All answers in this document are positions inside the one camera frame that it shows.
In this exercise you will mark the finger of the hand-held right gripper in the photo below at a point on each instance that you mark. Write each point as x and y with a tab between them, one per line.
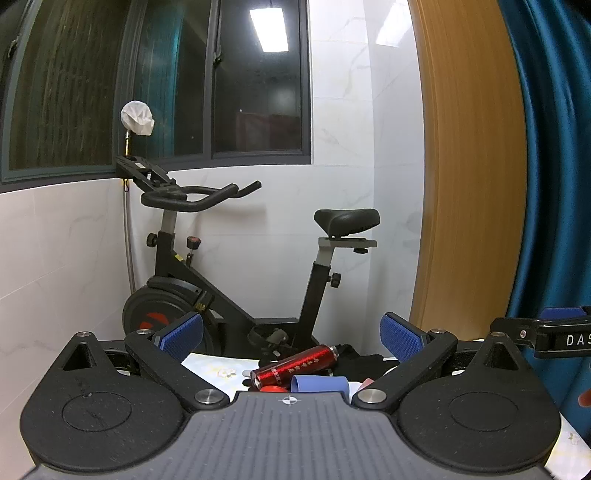
517	330

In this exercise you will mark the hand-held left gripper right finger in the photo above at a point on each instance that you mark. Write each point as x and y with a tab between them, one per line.
400	338

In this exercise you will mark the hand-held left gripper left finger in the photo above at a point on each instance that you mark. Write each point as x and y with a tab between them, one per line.
182	336

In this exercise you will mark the blue cup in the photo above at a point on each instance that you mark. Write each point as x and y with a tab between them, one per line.
318	384

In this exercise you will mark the black cloth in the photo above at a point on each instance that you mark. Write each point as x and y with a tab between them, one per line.
358	364

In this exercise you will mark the pink object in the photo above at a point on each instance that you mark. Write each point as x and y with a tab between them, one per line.
367	382

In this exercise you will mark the orange object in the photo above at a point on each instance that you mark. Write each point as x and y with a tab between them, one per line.
585	398

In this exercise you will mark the black exercise bike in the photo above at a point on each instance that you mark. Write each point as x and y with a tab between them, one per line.
231	300

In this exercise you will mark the red lid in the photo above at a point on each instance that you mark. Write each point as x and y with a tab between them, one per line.
270	389

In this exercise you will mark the red metal bottle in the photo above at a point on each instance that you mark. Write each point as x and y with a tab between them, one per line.
295	367

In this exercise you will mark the blue curtain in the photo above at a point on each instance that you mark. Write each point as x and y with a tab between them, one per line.
554	161

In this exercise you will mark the wooden door panel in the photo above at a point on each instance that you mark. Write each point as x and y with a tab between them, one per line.
471	161

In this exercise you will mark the brass faucet pipe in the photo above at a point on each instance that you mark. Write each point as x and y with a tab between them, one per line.
127	147

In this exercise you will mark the white cloth-wrapped faucet head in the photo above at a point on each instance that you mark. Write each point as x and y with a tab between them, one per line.
137	117

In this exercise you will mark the dark framed window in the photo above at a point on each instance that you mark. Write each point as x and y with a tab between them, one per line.
138	83

